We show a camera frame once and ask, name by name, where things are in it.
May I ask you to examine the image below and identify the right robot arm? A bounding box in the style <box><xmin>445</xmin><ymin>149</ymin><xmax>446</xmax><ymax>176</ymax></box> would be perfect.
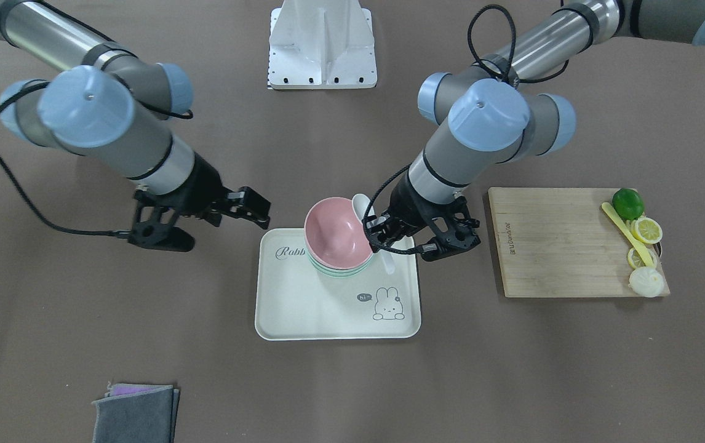
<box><xmin>0</xmin><ymin>1</ymin><xmax>270</xmax><ymax>244</ymax></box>

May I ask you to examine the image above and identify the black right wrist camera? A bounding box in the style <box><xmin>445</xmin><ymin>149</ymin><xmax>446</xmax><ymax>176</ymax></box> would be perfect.
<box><xmin>126</xmin><ymin>189</ymin><xmax>196</xmax><ymax>252</ymax></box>

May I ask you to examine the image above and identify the bamboo cutting board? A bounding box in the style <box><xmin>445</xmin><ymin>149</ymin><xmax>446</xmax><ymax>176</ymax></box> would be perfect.
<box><xmin>487</xmin><ymin>187</ymin><xmax>637</xmax><ymax>299</ymax></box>

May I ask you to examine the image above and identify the small pink bowl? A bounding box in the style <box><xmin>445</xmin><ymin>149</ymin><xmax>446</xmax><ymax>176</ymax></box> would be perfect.
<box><xmin>303</xmin><ymin>197</ymin><xmax>374</xmax><ymax>269</ymax></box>

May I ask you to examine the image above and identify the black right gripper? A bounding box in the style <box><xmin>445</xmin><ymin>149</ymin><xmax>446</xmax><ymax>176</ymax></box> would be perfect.
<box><xmin>135</xmin><ymin>154</ymin><xmax>271</xmax><ymax>229</ymax></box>

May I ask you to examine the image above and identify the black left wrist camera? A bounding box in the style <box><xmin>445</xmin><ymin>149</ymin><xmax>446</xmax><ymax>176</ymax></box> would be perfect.
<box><xmin>419</xmin><ymin>213</ymin><xmax>481</xmax><ymax>261</ymax></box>

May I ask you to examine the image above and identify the cream rabbit serving tray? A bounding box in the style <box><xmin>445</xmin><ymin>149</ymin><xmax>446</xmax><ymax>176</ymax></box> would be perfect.
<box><xmin>254</xmin><ymin>229</ymin><xmax>422</xmax><ymax>340</ymax></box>

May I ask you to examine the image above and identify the yellow plastic knife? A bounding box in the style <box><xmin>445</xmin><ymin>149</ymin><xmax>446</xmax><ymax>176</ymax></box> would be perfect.
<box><xmin>600</xmin><ymin>202</ymin><xmax>657</xmax><ymax>268</ymax></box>

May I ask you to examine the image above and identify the white ceramic spoon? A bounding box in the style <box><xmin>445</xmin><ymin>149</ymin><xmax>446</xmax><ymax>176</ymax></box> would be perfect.
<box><xmin>352</xmin><ymin>194</ymin><xmax>396</xmax><ymax>275</ymax></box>

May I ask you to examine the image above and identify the lower green bowls stack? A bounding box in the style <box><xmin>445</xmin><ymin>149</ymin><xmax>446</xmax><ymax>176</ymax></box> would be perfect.
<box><xmin>306</xmin><ymin>247</ymin><xmax>373</xmax><ymax>278</ymax></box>

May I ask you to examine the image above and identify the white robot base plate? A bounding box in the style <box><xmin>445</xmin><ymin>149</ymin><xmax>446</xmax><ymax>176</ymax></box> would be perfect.
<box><xmin>266</xmin><ymin>1</ymin><xmax>378</xmax><ymax>90</ymax></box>

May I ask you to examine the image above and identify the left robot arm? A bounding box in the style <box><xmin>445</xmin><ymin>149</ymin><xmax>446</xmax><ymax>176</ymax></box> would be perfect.
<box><xmin>363</xmin><ymin>1</ymin><xmax>705</xmax><ymax>261</ymax></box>

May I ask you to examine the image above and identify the purple cloth under grey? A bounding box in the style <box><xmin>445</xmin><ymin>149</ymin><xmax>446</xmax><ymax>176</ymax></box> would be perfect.
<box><xmin>105</xmin><ymin>383</ymin><xmax>173</xmax><ymax>397</ymax></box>

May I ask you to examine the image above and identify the green lime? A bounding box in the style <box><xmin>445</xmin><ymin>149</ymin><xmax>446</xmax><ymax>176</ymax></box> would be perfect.
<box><xmin>611</xmin><ymin>188</ymin><xmax>645</xmax><ymax>221</ymax></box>

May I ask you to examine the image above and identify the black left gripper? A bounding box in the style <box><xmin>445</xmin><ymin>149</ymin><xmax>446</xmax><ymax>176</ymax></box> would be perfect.
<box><xmin>363</xmin><ymin>182</ymin><xmax>471</xmax><ymax>254</ymax></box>

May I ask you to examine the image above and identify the grey folded cloth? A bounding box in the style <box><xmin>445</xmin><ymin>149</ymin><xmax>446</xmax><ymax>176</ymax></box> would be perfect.
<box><xmin>92</xmin><ymin>387</ymin><xmax>180</xmax><ymax>442</ymax></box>

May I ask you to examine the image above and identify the lemon slice under knife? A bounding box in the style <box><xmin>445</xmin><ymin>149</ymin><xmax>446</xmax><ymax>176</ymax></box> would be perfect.
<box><xmin>626</xmin><ymin>247</ymin><xmax>659</xmax><ymax>269</ymax></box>

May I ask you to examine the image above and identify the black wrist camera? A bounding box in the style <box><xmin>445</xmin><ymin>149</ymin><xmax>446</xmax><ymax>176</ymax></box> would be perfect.
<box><xmin>419</xmin><ymin>213</ymin><xmax>481</xmax><ymax>261</ymax></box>
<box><xmin>126</xmin><ymin>189</ymin><xmax>196</xmax><ymax>252</ymax></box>

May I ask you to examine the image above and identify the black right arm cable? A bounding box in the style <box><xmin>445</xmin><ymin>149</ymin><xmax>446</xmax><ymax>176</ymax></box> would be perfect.
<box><xmin>0</xmin><ymin>80</ymin><xmax>193</xmax><ymax>238</ymax></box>

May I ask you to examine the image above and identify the front lemon slice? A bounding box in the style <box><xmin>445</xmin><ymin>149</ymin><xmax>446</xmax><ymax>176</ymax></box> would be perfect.
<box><xmin>627</xmin><ymin>216</ymin><xmax>664</xmax><ymax>245</ymax></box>

